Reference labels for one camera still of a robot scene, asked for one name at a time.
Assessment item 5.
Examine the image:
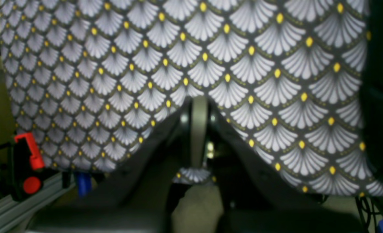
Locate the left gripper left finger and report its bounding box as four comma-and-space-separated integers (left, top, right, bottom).
27, 96, 209, 233

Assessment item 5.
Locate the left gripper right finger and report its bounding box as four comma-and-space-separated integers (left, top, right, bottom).
208, 107, 363, 233

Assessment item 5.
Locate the dark grey T-shirt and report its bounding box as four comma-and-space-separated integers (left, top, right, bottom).
360, 0, 383, 178

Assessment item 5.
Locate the red clamp on table edge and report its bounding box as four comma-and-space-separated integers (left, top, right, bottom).
12, 132, 45, 199

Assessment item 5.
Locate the fan-patterned table cloth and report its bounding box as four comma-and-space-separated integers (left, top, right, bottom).
0, 0, 383, 196

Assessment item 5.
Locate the blue clamp handle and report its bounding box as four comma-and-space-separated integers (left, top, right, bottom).
74, 172, 93, 197

